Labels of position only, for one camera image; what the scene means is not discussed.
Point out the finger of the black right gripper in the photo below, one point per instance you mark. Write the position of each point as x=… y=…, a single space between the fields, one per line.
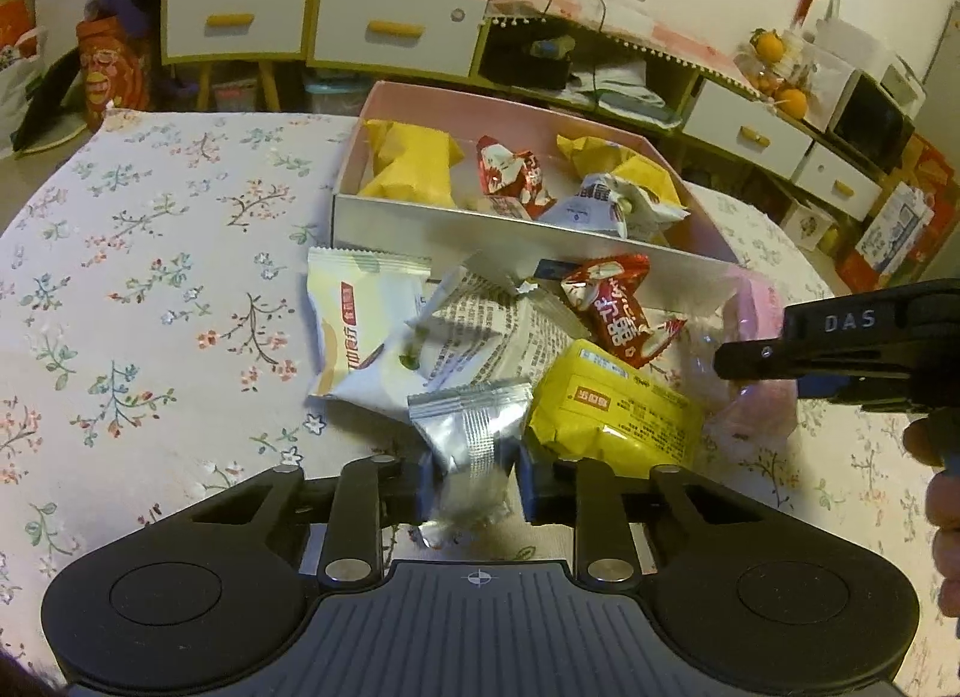
x=827 y=387
x=766 y=359

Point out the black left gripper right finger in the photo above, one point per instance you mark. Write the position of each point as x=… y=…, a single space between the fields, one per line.
x=673 y=523

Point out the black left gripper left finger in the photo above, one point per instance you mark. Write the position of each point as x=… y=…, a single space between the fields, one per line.
x=331 y=527

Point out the orange barcode snack pack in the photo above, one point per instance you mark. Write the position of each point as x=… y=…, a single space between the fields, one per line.
x=591 y=406

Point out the silver foil snack pack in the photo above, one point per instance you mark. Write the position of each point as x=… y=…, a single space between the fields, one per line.
x=474 y=434

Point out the right hand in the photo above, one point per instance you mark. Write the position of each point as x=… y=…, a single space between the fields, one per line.
x=933 y=441

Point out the pink snack pack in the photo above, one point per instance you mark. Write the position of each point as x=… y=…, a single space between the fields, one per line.
x=742 y=418

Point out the white cream snack pack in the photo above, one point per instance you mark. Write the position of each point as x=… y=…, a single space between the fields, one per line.
x=359 y=297

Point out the white text printed pack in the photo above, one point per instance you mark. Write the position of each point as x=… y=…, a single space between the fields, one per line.
x=479 y=325

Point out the white red nut pack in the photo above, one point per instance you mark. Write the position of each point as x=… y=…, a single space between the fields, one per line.
x=616 y=207

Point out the white microwave oven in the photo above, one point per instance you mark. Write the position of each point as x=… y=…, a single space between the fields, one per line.
x=861 y=93

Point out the yellow crinkled snack bag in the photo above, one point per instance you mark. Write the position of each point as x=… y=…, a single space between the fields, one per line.
x=592 y=154

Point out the oranges in glass bowl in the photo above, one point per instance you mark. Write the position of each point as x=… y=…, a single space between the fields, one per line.
x=774 y=64

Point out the floral tablecloth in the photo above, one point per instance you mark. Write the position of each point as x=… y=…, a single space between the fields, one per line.
x=158 y=345

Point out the pink cardboard box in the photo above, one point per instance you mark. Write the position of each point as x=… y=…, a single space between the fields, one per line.
x=691 y=265

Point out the long yellow snack pack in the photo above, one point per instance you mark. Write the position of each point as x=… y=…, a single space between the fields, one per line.
x=411 y=163

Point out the red white candy pack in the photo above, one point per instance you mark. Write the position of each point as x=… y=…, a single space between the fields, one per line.
x=513 y=174

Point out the black box on shelf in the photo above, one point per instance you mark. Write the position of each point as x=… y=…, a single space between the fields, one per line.
x=536 y=54

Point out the long wooden tv stand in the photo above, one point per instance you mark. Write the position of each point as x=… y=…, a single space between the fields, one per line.
x=698 y=116

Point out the wooden drawer cabinet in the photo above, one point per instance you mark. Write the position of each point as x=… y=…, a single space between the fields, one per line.
x=423 y=39

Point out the orange printed bag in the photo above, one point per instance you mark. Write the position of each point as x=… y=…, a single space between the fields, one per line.
x=116 y=68

